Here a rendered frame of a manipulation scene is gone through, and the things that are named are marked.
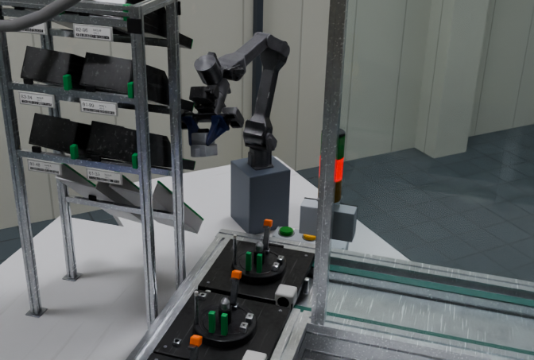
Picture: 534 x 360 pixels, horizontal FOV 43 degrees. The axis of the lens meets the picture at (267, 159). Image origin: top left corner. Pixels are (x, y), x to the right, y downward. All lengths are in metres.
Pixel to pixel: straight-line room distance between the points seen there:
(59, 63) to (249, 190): 0.75
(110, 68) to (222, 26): 2.59
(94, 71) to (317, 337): 0.78
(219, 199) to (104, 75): 0.94
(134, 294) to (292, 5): 2.72
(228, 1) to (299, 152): 1.16
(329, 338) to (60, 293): 0.74
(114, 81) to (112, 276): 0.66
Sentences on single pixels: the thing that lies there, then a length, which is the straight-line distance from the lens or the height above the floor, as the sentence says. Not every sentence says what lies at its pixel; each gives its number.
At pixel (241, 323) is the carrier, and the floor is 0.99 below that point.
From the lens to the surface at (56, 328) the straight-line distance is 1.81.
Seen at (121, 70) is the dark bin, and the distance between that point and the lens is 1.51.
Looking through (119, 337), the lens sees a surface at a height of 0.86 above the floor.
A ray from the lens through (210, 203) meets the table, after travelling 2.33.
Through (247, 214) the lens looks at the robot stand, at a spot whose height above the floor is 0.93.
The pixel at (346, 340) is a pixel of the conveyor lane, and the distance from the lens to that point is 1.62.
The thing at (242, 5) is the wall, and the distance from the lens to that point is 4.11.
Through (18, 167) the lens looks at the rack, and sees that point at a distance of 1.67.
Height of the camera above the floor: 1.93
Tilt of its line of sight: 24 degrees down
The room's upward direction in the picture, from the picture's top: 1 degrees clockwise
